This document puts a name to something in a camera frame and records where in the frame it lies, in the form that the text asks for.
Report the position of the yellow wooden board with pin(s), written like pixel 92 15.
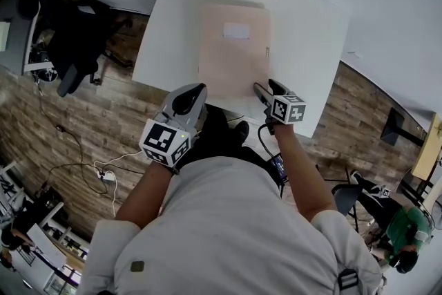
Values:
pixel 428 148

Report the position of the grey desk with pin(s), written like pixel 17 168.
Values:
pixel 17 45

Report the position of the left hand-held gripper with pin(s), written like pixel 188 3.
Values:
pixel 165 141

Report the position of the black office chair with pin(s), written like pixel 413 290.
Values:
pixel 72 34

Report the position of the person's right forearm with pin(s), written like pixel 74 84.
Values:
pixel 300 169

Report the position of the black stand base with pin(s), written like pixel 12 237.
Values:
pixel 395 126

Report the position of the pink folder item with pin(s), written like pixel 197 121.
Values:
pixel 235 62

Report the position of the black and blue waist device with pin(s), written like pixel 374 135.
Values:
pixel 280 167

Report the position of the white power strip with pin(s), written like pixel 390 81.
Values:
pixel 107 176

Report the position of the person's black trousers and shoes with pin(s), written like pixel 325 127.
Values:
pixel 217 134

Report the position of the white shelf rack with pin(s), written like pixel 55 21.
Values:
pixel 38 238

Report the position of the person's grey shirt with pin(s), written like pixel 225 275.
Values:
pixel 224 231

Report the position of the person's left forearm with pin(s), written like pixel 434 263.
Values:
pixel 145 197

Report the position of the white table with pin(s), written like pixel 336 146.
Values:
pixel 307 27

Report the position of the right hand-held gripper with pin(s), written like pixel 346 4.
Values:
pixel 288 108

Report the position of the black folding chair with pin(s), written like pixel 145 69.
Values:
pixel 345 197

